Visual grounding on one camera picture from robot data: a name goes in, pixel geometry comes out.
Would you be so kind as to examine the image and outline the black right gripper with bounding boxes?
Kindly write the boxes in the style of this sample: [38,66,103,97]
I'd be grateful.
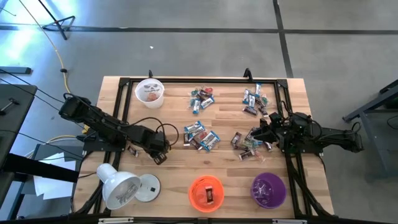
[250,118,289,147]

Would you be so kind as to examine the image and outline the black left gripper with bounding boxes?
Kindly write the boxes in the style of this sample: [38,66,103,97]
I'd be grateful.
[141,129,171,166]

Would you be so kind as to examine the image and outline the orange pumpkin face bucket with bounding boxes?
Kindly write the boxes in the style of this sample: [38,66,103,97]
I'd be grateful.
[188,174,225,214]

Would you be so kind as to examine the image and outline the white desk lamp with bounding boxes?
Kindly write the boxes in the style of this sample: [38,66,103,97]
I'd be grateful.
[95,162,162,211]

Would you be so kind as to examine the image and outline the white ghost face bucket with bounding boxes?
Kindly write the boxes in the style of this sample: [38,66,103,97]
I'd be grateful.
[134,77,165,110]

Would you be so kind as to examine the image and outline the purple plastic bucket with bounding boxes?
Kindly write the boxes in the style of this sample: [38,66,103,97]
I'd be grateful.
[250,172,287,210]

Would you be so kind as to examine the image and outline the white paper sheets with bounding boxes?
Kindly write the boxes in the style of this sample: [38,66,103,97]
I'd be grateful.
[32,151,78,201]

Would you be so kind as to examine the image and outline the grey metal cart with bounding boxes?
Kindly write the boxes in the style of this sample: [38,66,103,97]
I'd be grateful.
[341,78,398,183]

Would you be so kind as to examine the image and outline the black beam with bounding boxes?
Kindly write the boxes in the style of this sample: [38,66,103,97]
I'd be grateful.
[0,152,80,184]

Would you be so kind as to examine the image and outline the black side table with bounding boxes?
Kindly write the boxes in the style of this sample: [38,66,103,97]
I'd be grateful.
[0,83,39,166]

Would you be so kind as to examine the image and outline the black hand tool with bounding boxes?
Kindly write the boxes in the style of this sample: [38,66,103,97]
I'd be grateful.
[0,97,21,116]

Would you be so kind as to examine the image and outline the black tripod stand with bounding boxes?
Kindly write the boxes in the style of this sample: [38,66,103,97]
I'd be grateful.
[37,0,76,40]

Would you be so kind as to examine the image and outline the dark flat shelf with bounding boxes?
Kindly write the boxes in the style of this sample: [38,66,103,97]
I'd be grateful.
[0,65,33,75]

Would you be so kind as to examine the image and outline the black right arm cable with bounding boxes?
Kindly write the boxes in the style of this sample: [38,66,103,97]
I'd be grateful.
[279,100,293,121]

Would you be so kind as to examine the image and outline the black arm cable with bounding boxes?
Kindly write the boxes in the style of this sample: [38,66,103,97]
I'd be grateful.
[126,116,180,147]
[279,100,293,121]

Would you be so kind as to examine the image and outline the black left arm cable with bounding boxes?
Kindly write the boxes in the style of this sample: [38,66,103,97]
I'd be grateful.
[126,116,180,147]

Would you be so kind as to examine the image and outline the silver metal bracket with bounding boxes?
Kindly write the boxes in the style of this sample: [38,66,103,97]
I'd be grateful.
[272,218,308,224]
[98,217,135,224]

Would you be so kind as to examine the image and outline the yellow cable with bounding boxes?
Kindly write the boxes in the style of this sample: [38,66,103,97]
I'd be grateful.
[17,0,90,156]

